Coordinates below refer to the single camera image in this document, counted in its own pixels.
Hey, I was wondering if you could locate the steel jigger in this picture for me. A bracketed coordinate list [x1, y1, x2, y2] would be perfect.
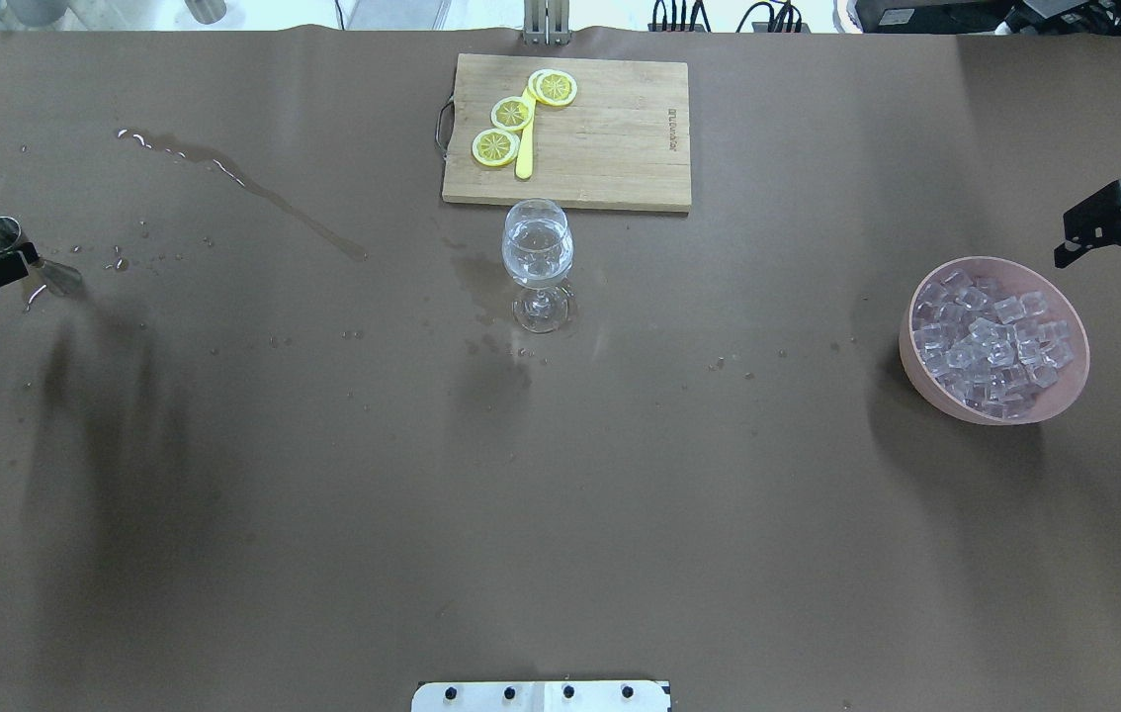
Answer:
[0, 218, 83, 297]

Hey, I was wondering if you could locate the pile of clear ice cubes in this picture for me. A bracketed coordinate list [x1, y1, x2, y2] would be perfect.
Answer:
[912, 269, 1076, 416]

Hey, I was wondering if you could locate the clear wine glass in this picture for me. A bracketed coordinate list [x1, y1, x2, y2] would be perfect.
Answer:
[501, 198, 574, 334]

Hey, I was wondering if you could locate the pink bowl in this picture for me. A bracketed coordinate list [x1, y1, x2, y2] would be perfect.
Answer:
[897, 256, 1092, 425]

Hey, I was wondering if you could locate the brown table mat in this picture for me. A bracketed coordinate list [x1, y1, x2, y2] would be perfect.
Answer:
[0, 27, 1121, 711]

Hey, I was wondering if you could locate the lemon slice middle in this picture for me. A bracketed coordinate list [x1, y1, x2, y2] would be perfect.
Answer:
[491, 95, 535, 135]

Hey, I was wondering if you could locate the wooden cutting board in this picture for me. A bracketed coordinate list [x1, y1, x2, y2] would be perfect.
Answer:
[441, 53, 693, 215]

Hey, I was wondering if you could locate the lemon slice far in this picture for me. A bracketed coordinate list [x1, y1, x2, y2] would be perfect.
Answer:
[528, 68, 578, 107]

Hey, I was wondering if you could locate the aluminium frame post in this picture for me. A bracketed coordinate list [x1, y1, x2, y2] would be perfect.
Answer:
[521, 0, 572, 46]

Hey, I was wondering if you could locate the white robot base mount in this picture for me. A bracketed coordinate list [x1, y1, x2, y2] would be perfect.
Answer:
[410, 679, 674, 711]

